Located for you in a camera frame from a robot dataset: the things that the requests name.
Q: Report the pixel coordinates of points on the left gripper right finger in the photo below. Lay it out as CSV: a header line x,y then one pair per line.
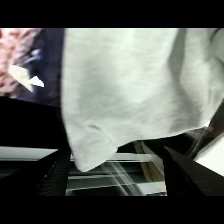
x,y
190,180

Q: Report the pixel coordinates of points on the silver frame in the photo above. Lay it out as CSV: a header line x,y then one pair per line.
x,y
130,157

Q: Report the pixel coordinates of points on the light grey T-shirt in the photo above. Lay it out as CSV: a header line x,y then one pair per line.
x,y
133,86

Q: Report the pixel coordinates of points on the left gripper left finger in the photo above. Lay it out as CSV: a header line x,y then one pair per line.
x,y
50,180

